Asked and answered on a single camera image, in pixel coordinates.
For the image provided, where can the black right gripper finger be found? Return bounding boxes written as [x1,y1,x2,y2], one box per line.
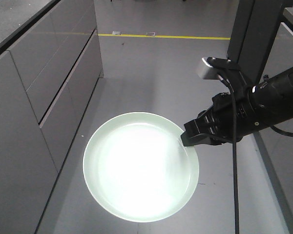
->
[181,117,225,147]

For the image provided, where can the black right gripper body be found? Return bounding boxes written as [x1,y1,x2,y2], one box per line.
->
[197,92,261,143]

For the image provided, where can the mint green round plate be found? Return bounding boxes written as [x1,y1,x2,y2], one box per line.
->
[83,112,199,222]

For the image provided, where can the black and grey right robot arm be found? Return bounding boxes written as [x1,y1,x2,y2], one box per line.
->
[181,65,293,146]

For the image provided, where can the dark grey pillar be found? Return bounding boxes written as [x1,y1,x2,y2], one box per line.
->
[227,0,293,83]

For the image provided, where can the grey kitchen cabinet fronts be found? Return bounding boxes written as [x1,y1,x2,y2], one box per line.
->
[0,0,103,234]

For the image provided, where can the black camera cable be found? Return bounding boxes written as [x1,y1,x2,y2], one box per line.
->
[218,74,240,234]

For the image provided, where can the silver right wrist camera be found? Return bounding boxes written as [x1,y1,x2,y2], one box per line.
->
[196,57,223,80]

